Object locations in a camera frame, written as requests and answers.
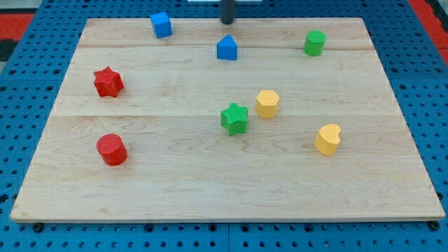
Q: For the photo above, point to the yellow hexagon block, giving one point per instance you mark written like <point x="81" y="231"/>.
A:
<point x="267" y="103"/>

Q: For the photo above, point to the red cylinder block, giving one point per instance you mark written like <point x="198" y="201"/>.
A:
<point x="111" y="149"/>

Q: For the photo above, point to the green star block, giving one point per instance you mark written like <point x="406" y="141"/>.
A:
<point x="234" y="119"/>

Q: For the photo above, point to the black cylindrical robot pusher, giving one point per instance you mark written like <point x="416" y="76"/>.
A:
<point x="227" y="11"/>

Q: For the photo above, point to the light wooden board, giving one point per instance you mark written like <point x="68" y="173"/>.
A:
<point x="183" y="167"/>

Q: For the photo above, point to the blue triangular prism block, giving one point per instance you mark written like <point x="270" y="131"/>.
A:
<point x="226" y="48"/>

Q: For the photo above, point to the red star block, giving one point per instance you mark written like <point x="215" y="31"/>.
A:
<point x="108" y="83"/>

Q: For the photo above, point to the blue cube block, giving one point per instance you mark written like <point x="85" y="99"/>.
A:
<point x="161" y="25"/>

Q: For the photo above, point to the green cylinder block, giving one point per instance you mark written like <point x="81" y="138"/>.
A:
<point x="314" y="43"/>

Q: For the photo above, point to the yellow heart block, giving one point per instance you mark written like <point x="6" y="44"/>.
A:
<point x="328" y="139"/>

